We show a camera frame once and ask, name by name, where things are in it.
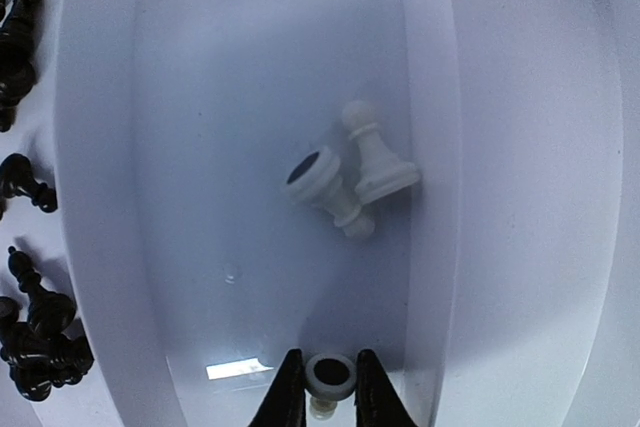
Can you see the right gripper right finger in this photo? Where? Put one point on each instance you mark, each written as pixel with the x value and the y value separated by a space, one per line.
pixel 376 400

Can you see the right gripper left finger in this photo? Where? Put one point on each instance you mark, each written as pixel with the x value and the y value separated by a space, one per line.
pixel 284 404

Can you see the black chess pieces lower cluster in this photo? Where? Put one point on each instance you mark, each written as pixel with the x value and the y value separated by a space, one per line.
pixel 39 355

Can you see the black chess pieces cluster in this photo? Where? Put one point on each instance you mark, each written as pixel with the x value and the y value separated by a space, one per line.
pixel 39 355
pixel 18 77

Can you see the black chess pieces upper cluster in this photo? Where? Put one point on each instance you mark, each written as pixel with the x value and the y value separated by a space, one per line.
pixel 18 77

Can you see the white pawn in tray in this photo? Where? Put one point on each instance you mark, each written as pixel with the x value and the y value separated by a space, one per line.
pixel 382 171

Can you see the white pawn lying base up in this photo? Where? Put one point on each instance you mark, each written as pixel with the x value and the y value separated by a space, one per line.
pixel 317 181

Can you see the white plastic tray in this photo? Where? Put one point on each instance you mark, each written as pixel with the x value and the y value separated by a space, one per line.
pixel 500 290

